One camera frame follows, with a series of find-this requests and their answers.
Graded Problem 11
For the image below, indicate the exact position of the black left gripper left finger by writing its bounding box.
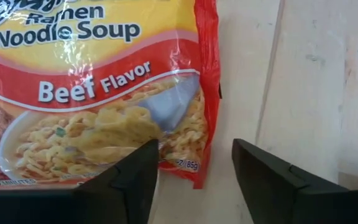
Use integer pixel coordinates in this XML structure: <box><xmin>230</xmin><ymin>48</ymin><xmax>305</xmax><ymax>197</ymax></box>
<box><xmin>0</xmin><ymin>139</ymin><xmax>160</xmax><ymax>224</ymax></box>

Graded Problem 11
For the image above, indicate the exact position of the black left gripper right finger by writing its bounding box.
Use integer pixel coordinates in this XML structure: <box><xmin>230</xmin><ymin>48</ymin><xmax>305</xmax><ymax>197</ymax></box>
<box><xmin>232</xmin><ymin>138</ymin><xmax>358</xmax><ymax>224</ymax></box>

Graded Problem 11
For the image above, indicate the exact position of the red beef ramen packet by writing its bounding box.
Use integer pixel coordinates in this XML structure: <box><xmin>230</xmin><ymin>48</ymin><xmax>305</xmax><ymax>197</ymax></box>
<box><xmin>0</xmin><ymin>0</ymin><xmax>223</xmax><ymax>190</ymax></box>

